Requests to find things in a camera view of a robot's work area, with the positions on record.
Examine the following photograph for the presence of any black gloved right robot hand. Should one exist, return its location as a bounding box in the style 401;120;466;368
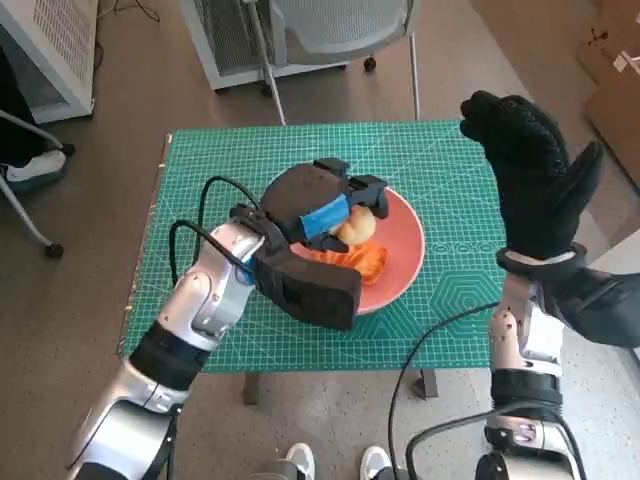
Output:
458;89;605;261

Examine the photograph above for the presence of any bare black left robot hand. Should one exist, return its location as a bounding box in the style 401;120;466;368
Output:
260;157;391;254

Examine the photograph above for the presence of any round bread bun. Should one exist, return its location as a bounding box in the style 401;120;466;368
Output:
335;207;377;246

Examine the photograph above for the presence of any rectangular toast bread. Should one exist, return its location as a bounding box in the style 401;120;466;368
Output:
312;243;390;287

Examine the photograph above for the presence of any pink bowl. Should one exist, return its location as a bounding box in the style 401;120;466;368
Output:
279;187;426;316

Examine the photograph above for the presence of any green cutting mat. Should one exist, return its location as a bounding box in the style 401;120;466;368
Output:
119;118;506;374

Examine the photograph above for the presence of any brown cardboard box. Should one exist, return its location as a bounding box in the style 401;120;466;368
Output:
577;0;640;186

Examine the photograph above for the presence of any grey mesh chair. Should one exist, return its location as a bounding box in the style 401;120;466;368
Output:
247;0;421;125

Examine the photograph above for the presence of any person's foot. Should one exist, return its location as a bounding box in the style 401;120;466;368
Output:
2;149;69;184

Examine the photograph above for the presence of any grey leg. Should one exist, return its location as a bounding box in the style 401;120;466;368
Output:
252;459;296;480

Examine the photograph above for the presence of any metal chair base with casters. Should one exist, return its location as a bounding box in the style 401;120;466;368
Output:
0;107;76;257

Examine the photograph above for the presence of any person's leg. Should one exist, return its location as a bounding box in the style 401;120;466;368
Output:
0;47;49;169

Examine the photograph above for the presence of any thin black left wrist cable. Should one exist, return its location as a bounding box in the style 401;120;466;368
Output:
197;175;264;226

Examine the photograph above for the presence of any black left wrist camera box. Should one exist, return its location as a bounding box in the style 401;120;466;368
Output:
252;247;365;332

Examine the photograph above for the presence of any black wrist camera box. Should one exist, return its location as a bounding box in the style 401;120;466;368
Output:
537;264;640;349
252;247;365;332

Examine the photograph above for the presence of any thick black left wrist cable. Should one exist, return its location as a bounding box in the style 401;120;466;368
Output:
168;218;246;284

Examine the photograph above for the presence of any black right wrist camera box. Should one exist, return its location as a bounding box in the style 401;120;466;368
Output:
537;264;640;349

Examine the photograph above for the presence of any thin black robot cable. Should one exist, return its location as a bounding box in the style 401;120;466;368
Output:
388;299;501;480

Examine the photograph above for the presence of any thick black looped cable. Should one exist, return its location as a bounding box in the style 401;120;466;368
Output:
404;404;586;480

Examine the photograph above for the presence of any black left upper arm cable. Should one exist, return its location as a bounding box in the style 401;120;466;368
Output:
147;399;182;480

